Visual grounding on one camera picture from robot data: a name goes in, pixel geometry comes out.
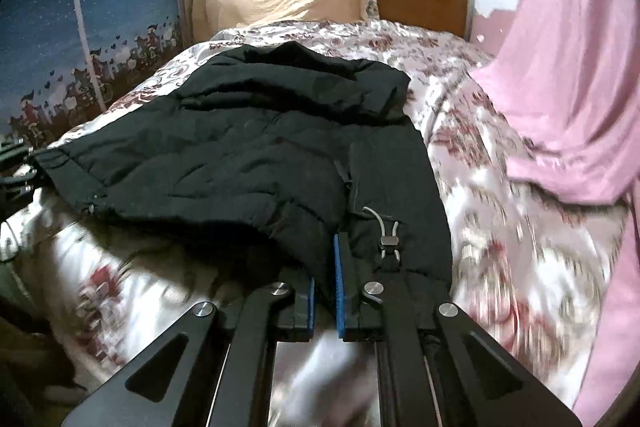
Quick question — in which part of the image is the pink curtain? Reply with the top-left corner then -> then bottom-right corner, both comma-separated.
472,0 -> 640,427

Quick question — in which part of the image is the floral satin bedspread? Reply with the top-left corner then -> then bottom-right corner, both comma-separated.
0,19 -> 632,427

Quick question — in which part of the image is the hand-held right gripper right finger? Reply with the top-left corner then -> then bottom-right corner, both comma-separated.
332,233 -> 584,427

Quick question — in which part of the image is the wooden headboard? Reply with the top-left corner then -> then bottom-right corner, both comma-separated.
375,0 -> 474,40

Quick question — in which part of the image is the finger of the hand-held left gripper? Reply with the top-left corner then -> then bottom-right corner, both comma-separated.
0,138 -> 40,175

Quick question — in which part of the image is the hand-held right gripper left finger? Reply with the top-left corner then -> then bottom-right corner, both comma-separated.
62,276 -> 317,427

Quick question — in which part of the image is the black padded jacket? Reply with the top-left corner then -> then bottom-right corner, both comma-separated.
32,41 -> 454,309

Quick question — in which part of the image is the blue printed fabric wardrobe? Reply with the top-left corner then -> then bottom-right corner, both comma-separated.
0,0 -> 184,144

